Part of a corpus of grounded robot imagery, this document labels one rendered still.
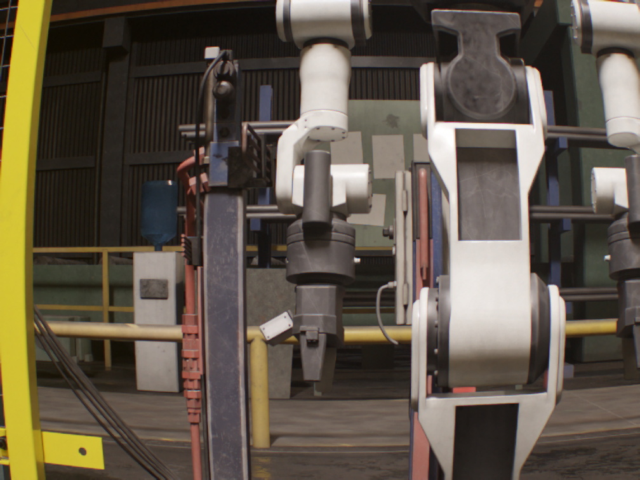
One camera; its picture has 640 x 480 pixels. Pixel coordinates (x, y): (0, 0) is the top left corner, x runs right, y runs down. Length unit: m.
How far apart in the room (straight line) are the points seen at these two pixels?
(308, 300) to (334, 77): 0.31
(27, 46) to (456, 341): 0.77
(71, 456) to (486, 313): 0.66
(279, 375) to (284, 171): 5.79
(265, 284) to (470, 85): 5.75
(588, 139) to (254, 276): 3.03
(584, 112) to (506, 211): 8.70
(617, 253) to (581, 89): 8.75
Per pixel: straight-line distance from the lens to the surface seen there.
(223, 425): 2.22
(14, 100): 1.57
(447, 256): 2.68
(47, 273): 10.86
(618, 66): 1.51
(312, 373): 1.36
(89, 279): 10.72
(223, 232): 2.21
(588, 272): 9.95
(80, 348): 8.31
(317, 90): 1.48
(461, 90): 1.45
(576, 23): 1.50
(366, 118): 7.50
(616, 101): 1.49
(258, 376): 4.69
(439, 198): 2.55
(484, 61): 1.46
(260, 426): 4.71
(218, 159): 2.23
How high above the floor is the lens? 0.65
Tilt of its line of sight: 2 degrees up
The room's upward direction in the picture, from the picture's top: straight up
